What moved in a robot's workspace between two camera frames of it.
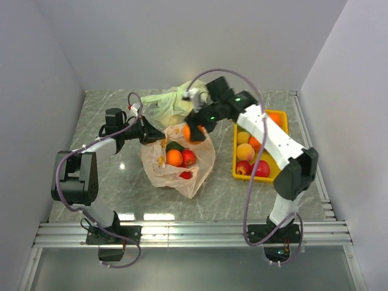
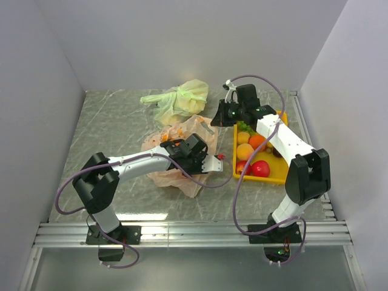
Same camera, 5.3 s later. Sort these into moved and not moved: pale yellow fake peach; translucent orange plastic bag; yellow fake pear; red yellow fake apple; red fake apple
Moved: translucent orange plastic bag
Not moved: pale yellow fake peach; yellow fake pear; red fake apple; red yellow fake apple
